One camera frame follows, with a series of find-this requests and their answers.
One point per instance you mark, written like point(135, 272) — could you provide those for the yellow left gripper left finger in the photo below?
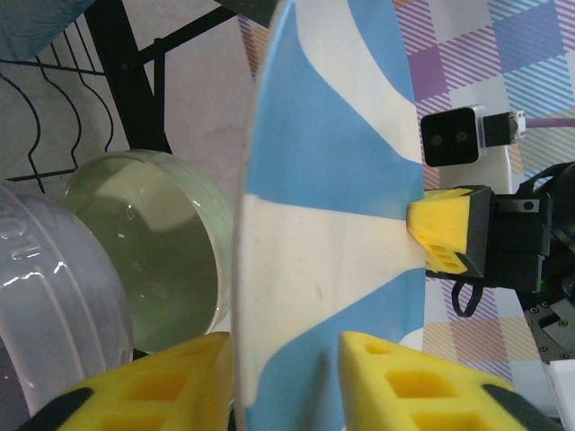
point(170, 390)

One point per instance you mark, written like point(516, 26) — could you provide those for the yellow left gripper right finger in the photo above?
point(404, 395)

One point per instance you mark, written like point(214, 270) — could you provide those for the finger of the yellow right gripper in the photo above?
point(449, 224)

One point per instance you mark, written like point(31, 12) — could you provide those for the pale green ceramic bowl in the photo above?
point(157, 251)

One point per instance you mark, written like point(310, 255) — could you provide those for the blue white striped plate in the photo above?
point(314, 179)

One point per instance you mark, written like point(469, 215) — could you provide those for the purple ceramic bowl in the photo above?
point(54, 292)

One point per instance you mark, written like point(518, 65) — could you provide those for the blue translucent tumbler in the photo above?
point(31, 22)

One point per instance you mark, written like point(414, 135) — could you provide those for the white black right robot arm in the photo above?
point(563, 390)

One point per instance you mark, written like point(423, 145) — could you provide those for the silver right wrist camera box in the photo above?
point(449, 134)

